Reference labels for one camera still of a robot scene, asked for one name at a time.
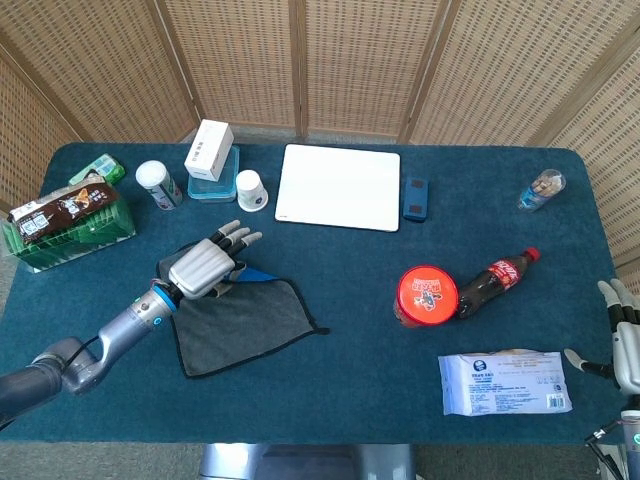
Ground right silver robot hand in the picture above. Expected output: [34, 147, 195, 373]
[563, 278, 640, 396]

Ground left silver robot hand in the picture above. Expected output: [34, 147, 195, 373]
[167, 220, 264, 301]

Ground dark grey cloth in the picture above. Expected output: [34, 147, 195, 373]
[156, 255, 331, 380]

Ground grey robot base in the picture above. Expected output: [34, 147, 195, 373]
[199, 442, 417, 480]

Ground clear blue-lidded food container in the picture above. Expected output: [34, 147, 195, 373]
[187, 144, 241, 203]

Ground white paper cup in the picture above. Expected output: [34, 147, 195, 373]
[235, 169, 269, 213]

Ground white green-labelled bottle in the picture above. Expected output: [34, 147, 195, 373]
[135, 159, 184, 211]

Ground white cardboard box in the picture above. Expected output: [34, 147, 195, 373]
[183, 118, 235, 182]

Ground white wet wipes pack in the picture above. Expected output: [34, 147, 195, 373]
[437, 348, 573, 417]

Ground green clear plastic rack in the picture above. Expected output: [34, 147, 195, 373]
[1, 194, 137, 274]

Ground cola bottle red cap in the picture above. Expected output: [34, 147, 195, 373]
[453, 246, 542, 321]

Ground green snack packet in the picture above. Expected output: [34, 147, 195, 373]
[68, 153, 127, 187]

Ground blue table carpet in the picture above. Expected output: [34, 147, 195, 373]
[0, 141, 634, 447]

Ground white rectangular board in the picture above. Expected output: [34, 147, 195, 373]
[274, 143, 402, 233]

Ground brown snack bag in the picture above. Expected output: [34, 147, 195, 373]
[6, 175, 121, 246]

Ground small clear water bottle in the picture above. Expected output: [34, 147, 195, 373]
[516, 168, 568, 213]

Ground red-lidded round tub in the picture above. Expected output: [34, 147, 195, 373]
[392, 264, 460, 330]

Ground blue board eraser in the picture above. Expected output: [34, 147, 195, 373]
[402, 175, 430, 222]

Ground wooden lattice folding screen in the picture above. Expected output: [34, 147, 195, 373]
[0, 0, 640, 274]

